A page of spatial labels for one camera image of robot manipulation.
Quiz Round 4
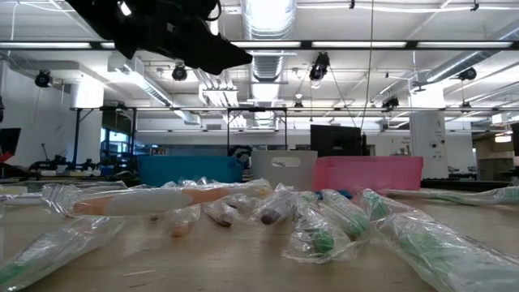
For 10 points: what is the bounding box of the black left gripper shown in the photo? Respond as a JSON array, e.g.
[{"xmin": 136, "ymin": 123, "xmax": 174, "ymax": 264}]
[{"xmin": 109, "ymin": 0, "xmax": 253, "ymax": 76}]

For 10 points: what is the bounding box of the green toothbrush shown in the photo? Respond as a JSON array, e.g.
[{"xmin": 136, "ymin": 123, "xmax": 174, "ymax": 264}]
[
  {"xmin": 319, "ymin": 188, "xmax": 373, "ymax": 243},
  {"xmin": 387, "ymin": 185, "xmax": 519, "ymax": 206},
  {"xmin": 281, "ymin": 202, "xmax": 360, "ymax": 264},
  {"xmin": 0, "ymin": 217, "xmax": 125, "ymax": 292},
  {"xmin": 360, "ymin": 189, "xmax": 519, "ymax": 292}
]

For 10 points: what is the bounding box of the white hanging light fixture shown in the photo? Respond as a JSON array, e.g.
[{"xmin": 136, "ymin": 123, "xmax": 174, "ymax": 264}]
[{"xmin": 197, "ymin": 88, "xmax": 241, "ymax": 109}]

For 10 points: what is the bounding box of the black overhead rig bar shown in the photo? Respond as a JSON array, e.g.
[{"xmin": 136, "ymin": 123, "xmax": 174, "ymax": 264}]
[{"xmin": 0, "ymin": 39, "xmax": 519, "ymax": 51}]

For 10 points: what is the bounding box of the person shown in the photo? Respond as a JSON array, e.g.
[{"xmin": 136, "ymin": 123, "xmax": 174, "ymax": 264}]
[{"xmin": 227, "ymin": 144, "xmax": 253, "ymax": 167}]

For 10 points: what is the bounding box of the teal plastic bin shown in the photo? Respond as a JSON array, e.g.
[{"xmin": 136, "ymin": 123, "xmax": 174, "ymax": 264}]
[{"xmin": 137, "ymin": 156, "xmax": 246, "ymax": 187}]

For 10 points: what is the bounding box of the white plastic bin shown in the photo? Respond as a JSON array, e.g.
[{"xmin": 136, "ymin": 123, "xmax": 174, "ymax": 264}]
[{"xmin": 250, "ymin": 150, "xmax": 320, "ymax": 191}]

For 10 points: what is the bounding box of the black monitor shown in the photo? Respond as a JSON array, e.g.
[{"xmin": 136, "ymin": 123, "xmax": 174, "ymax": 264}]
[{"xmin": 310, "ymin": 124, "xmax": 363, "ymax": 157}]

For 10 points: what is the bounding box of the pink plastic bin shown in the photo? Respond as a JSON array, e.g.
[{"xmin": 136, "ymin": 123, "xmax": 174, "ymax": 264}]
[{"xmin": 314, "ymin": 156, "xmax": 424, "ymax": 194}]

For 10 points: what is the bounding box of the black workbench equipment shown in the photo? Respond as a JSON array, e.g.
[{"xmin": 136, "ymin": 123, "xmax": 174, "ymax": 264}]
[{"xmin": 28, "ymin": 153, "xmax": 101, "ymax": 178}]

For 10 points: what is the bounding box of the silver ceiling duct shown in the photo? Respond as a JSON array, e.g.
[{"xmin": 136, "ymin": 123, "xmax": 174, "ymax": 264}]
[{"xmin": 239, "ymin": 0, "xmax": 300, "ymax": 127}]

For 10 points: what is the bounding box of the black horizontal ceiling rail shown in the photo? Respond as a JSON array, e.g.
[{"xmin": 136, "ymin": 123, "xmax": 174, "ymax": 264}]
[{"xmin": 69, "ymin": 106, "xmax": 519, "ymax": 113}]

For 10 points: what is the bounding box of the black metal stand frame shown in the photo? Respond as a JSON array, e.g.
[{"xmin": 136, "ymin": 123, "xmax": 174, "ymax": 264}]
[{"xmin": 225, "ymin": 105, "xmax": 290, "ymax": 157}]

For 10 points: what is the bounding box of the dark wall monitor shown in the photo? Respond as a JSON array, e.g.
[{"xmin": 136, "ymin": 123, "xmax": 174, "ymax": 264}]
[{"xmin": 0, "ymin": 127, "xmax": 22, "ymax": 157}]

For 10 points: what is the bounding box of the black aluminium table frame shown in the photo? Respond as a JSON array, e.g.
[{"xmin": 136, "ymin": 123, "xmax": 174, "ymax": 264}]
[{"xmin": 421, "ymin": 179, "xmax": 519, "ymax": 192}]

